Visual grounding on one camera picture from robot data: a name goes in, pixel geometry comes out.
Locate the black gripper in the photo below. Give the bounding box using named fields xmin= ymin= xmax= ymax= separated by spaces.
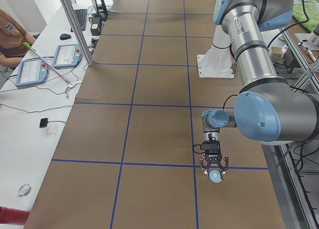
xmin=198 ymin=150 xmax=229 ymax=175

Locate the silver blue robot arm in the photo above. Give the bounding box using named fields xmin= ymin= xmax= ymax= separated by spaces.
xmin=199 ymin=0 xmax=319 ymax=182

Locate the brown table mat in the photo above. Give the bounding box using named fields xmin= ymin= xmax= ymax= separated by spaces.
xmin=25 ymin=0 xmax=285 ymax=229

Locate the cardboard box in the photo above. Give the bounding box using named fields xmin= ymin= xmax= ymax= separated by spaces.
xmin=269 ymin=47 xmax=284 ymax=63

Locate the clear plastic bag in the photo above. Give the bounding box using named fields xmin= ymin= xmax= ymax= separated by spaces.
xmin=40 ymin=123 xmax=59 ymax=139

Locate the small black square device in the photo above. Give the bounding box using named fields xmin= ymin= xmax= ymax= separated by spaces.
xmin=39 ymin=117 xmax=48 ymax=128

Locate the black power adapter box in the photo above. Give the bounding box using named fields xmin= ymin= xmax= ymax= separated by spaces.
xmin=90 ymin=17 xmax=102 ymax=36

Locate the far blue teach pendant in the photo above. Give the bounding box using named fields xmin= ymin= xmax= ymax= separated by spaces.
xmin=52 ymin=44 xmax=83 ymax=69

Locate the blue teach pendant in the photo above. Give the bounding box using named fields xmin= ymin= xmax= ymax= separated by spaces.
xmin=52 ymin=44 xmax=83 ymax=69
xmin=15 ymin=58 xmax=48 ymax=88

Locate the green cloth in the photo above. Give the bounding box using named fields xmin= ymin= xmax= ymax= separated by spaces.
xmin=292 ymin=0 xmax=319 ymax=33

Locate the clear tape roll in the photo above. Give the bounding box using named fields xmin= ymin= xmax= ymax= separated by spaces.
xmin=16 ymin=184 xmax=32 ymax=198

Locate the black computer mouse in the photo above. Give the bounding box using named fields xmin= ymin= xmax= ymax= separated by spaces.
xmin=60 ymin=33 xmax=71 ymax=40

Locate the black keyboard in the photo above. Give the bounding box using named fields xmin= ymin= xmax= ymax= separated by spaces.
xmin=74 ymin=9 xmax=87 ymax=31

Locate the near blue teach pendant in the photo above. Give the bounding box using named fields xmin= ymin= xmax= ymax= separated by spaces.
xmin=15 ymin=58 xmax=48 ymax=88

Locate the red cylinder object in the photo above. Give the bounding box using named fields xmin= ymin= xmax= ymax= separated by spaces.
xmin=0 ymin=206 xmax=30 ymax=226

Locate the silver reacher grabber stick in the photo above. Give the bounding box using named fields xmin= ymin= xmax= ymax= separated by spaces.
xmin=23 ymin=42 xmax=82 ymax=99

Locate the person in brown shirt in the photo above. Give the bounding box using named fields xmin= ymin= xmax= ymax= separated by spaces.
xmin=0 ymin=9 xmax=35 ymax=67

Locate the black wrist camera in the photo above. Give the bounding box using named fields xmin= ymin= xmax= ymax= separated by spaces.
xmin=200 ymin=141 xmax=220 ymax=152

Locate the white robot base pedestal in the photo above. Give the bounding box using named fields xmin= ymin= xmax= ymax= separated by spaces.
xmin=197 ymin=25 xmax=234 ymax=78

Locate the aluminium frame post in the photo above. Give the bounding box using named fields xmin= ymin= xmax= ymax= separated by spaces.
xmin=60 ymin=0 xmax=93 ymax=66

